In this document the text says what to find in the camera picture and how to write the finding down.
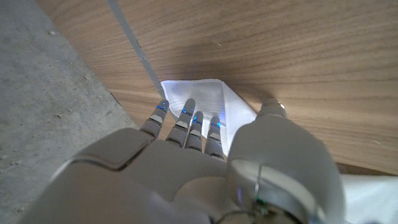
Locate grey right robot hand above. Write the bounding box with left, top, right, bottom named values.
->
left=18, top=98, right=346, bottom=224

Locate white cloth napkin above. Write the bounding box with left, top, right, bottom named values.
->
left=160, top=78, right=398, bottom=224

